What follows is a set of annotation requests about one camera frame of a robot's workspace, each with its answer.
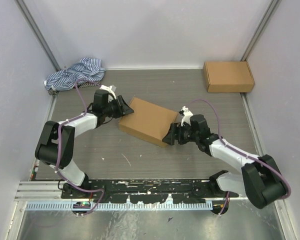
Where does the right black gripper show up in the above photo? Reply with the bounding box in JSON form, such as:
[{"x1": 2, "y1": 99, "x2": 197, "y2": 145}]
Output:
[{"x1": 163, "y1": 120, "x2": 200, "y2": 145}]

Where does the brown cardboard box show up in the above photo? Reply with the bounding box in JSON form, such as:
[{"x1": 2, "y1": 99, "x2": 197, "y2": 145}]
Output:
[
  {"x1": 203, "y1": 61, "x2": 255, "y2": 93},
  {"x1": 118, "y1": 97, "x2": 178, "y2": 148}
]

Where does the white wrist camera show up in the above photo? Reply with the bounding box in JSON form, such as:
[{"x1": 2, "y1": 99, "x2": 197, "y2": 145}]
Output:
[
  {"x1": 99, "y1": 85, "x2": 117, "y2": 102},
  {"x1": 179, "y1": 106, "x2": 193, "y2": 127}
]

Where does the folded brown cardboard box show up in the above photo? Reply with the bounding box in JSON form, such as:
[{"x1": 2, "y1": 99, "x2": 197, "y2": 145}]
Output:
[{"x1": 203, "y1": 61, "x2": 255, "y2": 93}]

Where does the slotted cable duct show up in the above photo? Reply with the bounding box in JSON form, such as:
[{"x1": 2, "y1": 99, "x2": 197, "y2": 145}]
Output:
[{"x1": 25, "y1": 201, "x2": 213, "y2": 212}]

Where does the aluminium front rail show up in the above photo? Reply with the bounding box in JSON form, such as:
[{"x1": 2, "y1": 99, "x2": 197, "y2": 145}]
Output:
[{"x1": 13, "y1": 178, "x2": 287, "y2": 201}]

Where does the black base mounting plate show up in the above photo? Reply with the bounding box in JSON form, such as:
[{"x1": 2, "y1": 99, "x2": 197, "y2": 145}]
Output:
[{"x1": 58, "y1": 178, "x2": 227, "y2": 204}]

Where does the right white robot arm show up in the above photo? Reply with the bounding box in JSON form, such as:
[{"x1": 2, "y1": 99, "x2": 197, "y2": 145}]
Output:
[{"x1": 162, "y1": 114, "x2": 291, "y2": 209}]

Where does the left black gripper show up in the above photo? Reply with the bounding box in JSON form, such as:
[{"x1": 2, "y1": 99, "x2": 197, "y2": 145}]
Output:
[{"x1": 103, "y1": 95, "x2": 134, "y2": 119}]

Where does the blue striped cloth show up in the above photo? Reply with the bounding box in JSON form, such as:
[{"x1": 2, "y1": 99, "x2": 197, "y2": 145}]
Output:
[{"x1": 43, "y1": 57, "x2": 106, "y2": 95}]

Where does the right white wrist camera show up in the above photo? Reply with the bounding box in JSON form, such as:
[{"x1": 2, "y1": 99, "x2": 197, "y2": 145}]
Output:
[{"x1": 179, "y1": 106, "x2": 193, "y2": 127}]

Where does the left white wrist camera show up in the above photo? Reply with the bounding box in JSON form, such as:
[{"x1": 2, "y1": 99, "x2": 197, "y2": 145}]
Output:
[{"x1": 99, "y1": 85, "x2": 117, "y2": 102}]

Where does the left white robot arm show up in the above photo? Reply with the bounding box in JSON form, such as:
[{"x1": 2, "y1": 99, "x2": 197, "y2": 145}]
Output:
[{"x1": 34, "y1": 88, "x2": 134, "y2": 199}]

